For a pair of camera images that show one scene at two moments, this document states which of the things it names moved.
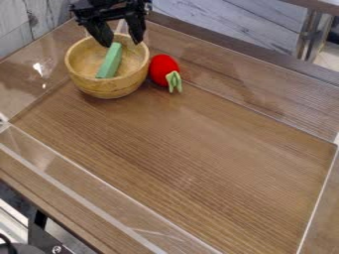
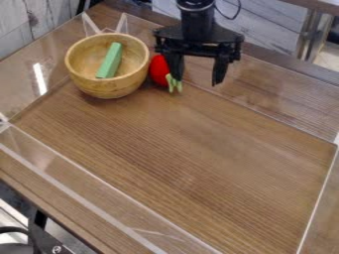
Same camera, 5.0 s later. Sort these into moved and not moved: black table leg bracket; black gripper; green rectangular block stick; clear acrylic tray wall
Moved: black gripper
Not moved: green rectangular block stick; clear acrylic tray wall; black table leg bracket
